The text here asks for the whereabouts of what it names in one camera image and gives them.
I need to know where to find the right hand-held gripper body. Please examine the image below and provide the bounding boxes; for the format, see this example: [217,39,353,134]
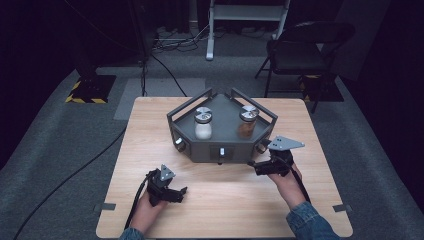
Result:
[265,134,306,178]

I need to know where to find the hand-held gripper cable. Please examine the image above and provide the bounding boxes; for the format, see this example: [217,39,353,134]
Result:
[281,155,312,205]
[123,170,157,232]

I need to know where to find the long black floor cable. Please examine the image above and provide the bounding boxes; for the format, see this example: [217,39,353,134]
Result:
[12,126,129,240]

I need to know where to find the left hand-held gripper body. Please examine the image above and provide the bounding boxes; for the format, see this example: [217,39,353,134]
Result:
[145,163,177,207]

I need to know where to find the black stand pole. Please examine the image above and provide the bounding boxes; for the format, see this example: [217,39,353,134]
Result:
[127,0,158,98]

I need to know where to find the black folding chair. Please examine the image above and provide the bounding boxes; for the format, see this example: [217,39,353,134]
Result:
[254,20,356,114]

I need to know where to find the person's left hand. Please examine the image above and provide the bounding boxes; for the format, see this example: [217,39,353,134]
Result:
[129,191,168,235]

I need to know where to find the grey floor mat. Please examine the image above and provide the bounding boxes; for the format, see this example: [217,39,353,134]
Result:
[113,77,207,121]

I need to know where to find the black base with hazard tape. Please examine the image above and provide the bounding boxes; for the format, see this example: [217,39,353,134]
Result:
[65,74,118,105]
[298,73,345,103]

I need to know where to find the tangle of floor cables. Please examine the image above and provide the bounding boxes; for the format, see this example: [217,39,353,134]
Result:
[152,23,214,54]

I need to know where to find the white metal stand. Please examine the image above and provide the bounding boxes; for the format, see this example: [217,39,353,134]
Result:
[205,0,292,62]

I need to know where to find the dark grey corner rack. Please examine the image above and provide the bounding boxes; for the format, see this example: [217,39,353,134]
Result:
[166,87,279,166]

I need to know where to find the glass jar with brown spice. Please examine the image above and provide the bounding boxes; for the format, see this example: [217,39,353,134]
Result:
[236,105,261,140]

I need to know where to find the glass jar with white powder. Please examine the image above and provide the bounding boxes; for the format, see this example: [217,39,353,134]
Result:
[193,106,214,141]

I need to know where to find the left hand-held gripper cable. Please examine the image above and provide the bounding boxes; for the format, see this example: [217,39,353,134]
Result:
[123,170,157,232]

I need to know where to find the grey tape strip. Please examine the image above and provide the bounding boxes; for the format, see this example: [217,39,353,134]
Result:
[332,203,353,213]
[93,202,117,213]

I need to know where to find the person's right hand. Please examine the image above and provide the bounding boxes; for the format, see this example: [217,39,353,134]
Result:
[267,162,308,211]

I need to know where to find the right hand-held gripper cable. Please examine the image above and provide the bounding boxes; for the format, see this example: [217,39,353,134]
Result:
[281,155,312,205]

